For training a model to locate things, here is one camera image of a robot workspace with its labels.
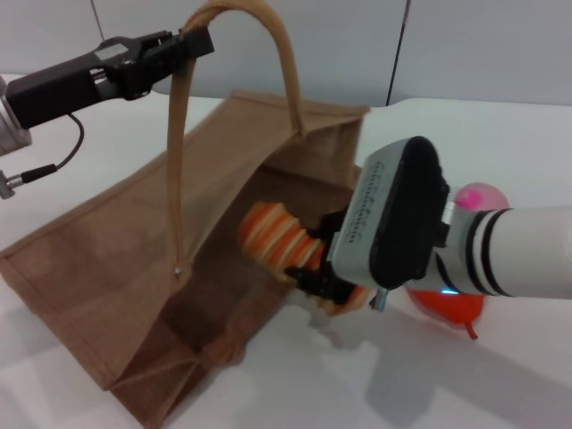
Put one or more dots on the brown jute handbag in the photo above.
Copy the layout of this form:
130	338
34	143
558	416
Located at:
111	277

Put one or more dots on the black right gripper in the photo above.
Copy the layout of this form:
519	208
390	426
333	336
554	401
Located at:
353	286

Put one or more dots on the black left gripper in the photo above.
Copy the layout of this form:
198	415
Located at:
58	91

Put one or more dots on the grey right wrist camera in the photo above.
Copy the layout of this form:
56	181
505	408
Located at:
393	214

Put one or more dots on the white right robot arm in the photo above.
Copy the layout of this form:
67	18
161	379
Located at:
518	250

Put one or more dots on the striped orange bread loaf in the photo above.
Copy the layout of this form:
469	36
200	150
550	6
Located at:
277	237

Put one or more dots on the orange pear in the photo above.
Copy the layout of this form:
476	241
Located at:
451	310

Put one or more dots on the metal connector post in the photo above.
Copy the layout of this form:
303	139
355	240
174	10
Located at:
6	184
380	300

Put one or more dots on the pink round fruit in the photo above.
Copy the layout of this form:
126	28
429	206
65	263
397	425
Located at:
480	196

